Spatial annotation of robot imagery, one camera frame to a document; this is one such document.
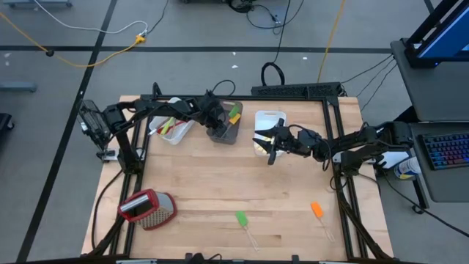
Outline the white plastic bin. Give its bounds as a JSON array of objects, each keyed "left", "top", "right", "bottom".
[
  {"left": 253, "top": 110, "right": 288, "bottom": 158},
  {"left": 148, "top": 96, "right": 196, "bottom": 146}
]

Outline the white cable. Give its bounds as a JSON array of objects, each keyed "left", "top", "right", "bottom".
[{"left": 32, "top": 0, "right": 149, "bottom": 36}]

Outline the red box grater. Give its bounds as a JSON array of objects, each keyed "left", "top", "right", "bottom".
[{"left": 117, "top": 188, "right": 178, "bottom": 231}]

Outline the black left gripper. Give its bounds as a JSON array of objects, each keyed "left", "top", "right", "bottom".
[{"left": 199, "top": 89, "right": 231, "bottom": 138}]

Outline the backlit keyboard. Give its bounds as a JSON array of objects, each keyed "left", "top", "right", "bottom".
[{"left": 418, "top": 131, "right": 469, "bottom": 172}]

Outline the green spatula clear handle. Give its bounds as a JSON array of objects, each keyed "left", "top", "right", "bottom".
[
  {"left": 234, "top": 210, "right": 260, "bottom": 253},
  {"left": 219, "top": 105, "right": 240, "bottom": 139}
]

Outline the black perforated computer case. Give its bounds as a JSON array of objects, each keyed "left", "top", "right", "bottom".
[{"left": 251, "top": 81, "right": 344, "bottom": 99}]

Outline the white wipes canister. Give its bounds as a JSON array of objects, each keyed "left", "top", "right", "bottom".
[{"left": 393, "top": 155, "right": 423, "bottom": 181}]

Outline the yellow extension cable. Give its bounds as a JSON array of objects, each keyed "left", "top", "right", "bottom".
[{"left": 0, "top": 10, "right": 147, "bottom": 69}]

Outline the white paper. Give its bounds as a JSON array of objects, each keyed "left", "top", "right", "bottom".
[{"left": 379, "top": 149, "right": 410, "bottom": 170}]

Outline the coiled black cable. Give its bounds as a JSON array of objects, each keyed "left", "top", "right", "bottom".
[{"left": 260, "top": 0, "right": 292, "bottom": 87}]

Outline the green silicone spoon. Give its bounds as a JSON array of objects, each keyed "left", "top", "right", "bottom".
[{"left": 160, "top": 117, "right": 177, "bottom": 136}]

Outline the grey stand foot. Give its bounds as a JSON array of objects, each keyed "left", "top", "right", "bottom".
[
  {"left": 0, "top": 81, "right": 37, "bottom": 93},
  {"left": 3, "top": 0, "right": 73, "bottom": 9}
]

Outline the orange spatula clear handle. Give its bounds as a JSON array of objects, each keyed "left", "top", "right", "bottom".
[{"left": 310, "top": 201, "right": 336, "bottom": 243}]

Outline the black cable tangle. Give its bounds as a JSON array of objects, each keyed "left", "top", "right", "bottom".
[{"left": 227, "top": 0, "right": 306, "bottom": 36}]

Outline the red utensil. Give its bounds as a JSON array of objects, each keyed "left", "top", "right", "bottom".
[{"left": 157, "top": 120, "right": 186, "bottom": 135}]

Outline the black mesh box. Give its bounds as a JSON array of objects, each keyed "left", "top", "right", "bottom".
[{"left": 75, "top": 99, "right": 117, "bottom": 163}]

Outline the large monitor on stand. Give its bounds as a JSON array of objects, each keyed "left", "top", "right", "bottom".
[{"left": 404, "top": 0, "right": 469, "bottom": 70}]

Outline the grey keyboard desk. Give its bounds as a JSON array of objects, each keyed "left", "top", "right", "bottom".
[{"left": 407, "top": 122, "right": 469, "bottom": 204}]

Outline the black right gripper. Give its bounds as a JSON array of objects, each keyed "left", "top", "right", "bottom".
[{"left": 252, "top": 118, "right": 324, "bottom": 166}]

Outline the black aluminium frame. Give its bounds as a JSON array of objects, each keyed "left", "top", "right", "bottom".
[{"left": 81, "top": 82, "right": 396, "bottom": 264}]

